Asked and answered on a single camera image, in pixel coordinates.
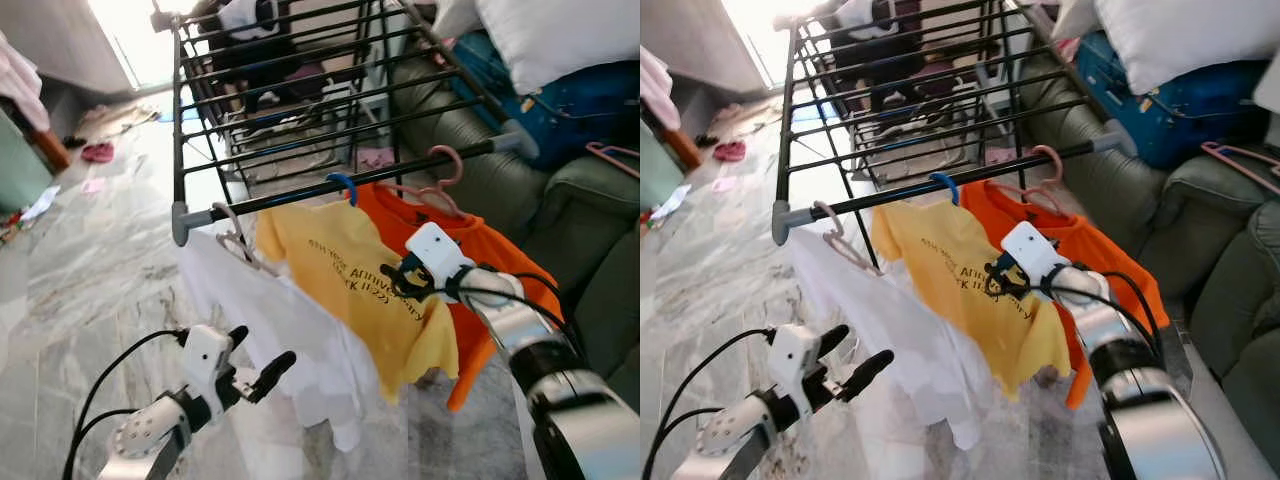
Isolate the yellow printed t-shirt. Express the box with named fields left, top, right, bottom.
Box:
left=255, top=200, right=461, bottom=403
left=868, top=200, right=1073, bottom=403

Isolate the pink plastic hanger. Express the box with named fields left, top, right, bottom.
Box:
left=375, top=145, right=469, bottom=219
left=585, top=140, right=640, bottom=181
left=1200, top=140, right=1280, bottom=198
left=212, top=202, right=281, bottom=276
left=812, top=200, right=881, bottom=273
left=985, top=145, right=1066, bottom=216

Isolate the white t-shirt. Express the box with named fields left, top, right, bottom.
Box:
left=178, top=228, right=386, bottom=453
left=790, top=228, right=1001, bottom=451

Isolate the orange t-shirt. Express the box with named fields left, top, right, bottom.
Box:
left=985, top=180, right=1171, bottom=411
left=355, top=182, right=541, bottom=413

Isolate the black metal drying rack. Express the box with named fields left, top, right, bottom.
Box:
left=150, top=0, right=541, bottom=248
left=770, top=0, right=1141, bottom=248

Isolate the dark green leather sofa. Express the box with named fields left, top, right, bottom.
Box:
left=1015, top=40, right=1280, bottom=480
left=385, top=45, right=640, bottom=411

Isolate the white floor paper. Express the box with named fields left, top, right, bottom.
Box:
left=650, top=183, right=691, bottom=221
left=18, top=185, right=61, bottom=223

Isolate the blue travel bag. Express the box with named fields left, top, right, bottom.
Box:
left=450, top=28, right=640, bottom=171
left=1075, top=28, right=1273, bottom=171

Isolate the green storage bin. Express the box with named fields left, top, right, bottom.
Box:
left=640, top=120, right=673, bottom=211
left=0, top=105, right=56, bottom=216

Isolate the white pillow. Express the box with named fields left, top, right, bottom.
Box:
left=432, top=0, right=640, bottom=96
left=1052, top=0, right=1280, bottom=96

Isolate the pink hanging cloth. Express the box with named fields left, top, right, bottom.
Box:
left=640, top=45, right=681, bottom=131
left=0, top=30, right=51, bottom=131

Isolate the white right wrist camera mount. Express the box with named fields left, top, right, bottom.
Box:
left=404, top=221, right=477, bottom=293
left=1000, top=221, right=1071, bottom=291

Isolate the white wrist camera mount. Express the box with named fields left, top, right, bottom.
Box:
left=181, top=324, right=237, bottom=419
left=1000, top=221, right=1071, bottom=291
left=768, top=323, right=823, bottom=407
left=404, top=221, right=477, bottom=293

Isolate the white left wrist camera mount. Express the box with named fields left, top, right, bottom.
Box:
left=768, top=323, right=823, bottom=407
left=181, top=324, right=237, bottom=419

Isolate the black left camera cable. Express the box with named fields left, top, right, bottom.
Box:
left=62, top=328, right=191, bottom=480
left=642, top=328, right=776, bottom=480

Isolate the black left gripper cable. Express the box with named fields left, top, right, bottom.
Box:
left=650, top=405, right=726, bottom=473
left=66, top=406, right=138, bottom=480

